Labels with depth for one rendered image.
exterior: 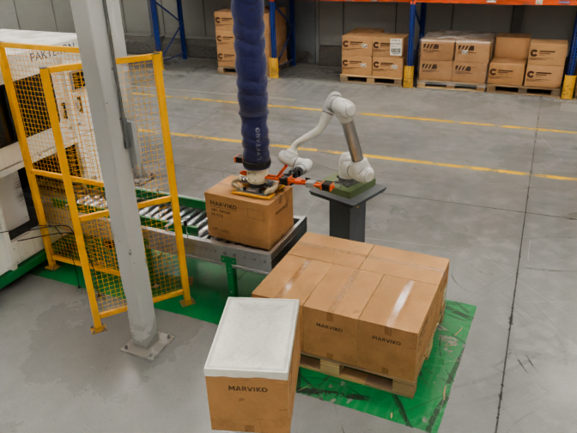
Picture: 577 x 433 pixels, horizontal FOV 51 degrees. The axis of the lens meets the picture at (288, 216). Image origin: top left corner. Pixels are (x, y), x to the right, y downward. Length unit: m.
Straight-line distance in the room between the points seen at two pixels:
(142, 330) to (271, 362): 1.89
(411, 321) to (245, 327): 1.30
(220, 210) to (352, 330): 1.53
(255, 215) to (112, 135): 1.34
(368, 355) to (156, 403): 1.48
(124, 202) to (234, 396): 1.69
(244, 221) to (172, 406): 1.51
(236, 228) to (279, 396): 2.15
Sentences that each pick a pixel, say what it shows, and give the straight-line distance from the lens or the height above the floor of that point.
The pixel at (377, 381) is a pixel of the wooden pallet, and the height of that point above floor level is 0.02.
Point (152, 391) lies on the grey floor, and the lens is 4.47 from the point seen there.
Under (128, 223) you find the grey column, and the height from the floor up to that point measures 1.09.
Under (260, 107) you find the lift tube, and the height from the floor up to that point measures 1.66.
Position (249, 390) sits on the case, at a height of 0.90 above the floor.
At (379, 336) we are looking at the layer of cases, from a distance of 4.06.
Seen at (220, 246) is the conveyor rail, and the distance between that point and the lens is 4.85.
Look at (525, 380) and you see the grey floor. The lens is 4.63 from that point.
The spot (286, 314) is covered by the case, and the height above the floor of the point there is 1.02.
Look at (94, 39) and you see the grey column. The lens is 3.86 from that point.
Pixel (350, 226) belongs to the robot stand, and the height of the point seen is 0.45.
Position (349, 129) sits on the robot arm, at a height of 1.39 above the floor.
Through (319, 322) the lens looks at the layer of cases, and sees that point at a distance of 4.18.
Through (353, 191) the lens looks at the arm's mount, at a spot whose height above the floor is 0.81.
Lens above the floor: 2.94
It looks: 27 degrees down
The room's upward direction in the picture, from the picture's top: 2 degrees counter-clockwise
